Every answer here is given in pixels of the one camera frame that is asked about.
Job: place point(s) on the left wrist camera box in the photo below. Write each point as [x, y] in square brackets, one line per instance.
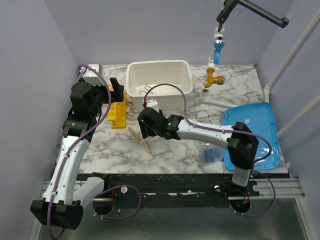
[88, 76]

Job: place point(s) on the faucet pipe assembly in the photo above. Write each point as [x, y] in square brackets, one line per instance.
[210, 79]

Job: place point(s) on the glass stirring rod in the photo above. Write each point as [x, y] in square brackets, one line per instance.
[153, 153]

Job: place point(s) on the black overhead camera arm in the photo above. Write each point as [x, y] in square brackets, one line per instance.
[229, 5]

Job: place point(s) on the white wall pipe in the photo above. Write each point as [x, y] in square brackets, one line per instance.
[267, 88]

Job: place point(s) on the bag of blue pipettes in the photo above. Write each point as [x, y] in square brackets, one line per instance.
[210, 154]

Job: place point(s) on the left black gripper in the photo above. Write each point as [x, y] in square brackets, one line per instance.
[118, 90]

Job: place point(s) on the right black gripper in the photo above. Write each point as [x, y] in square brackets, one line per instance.
[143, 126]

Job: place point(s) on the yellow test tube rack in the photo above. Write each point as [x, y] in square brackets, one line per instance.
[118, 114]

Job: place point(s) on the wooden stick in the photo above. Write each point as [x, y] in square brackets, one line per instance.
[140, 140]

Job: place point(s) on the blue plastic tray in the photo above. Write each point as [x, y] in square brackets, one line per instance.
[259, 118]

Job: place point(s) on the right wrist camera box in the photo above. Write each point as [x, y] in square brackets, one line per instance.
[153, 104]

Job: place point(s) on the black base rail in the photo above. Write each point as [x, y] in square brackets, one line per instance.
[162, 191]

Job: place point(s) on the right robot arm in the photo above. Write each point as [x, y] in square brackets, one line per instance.
[238, 140]

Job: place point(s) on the clear glass flask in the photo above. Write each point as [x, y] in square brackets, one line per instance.
[204, 144]

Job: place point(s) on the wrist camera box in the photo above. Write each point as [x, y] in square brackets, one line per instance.
[153, 104]
[88, 76]

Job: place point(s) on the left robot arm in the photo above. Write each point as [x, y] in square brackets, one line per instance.
[62, 206]

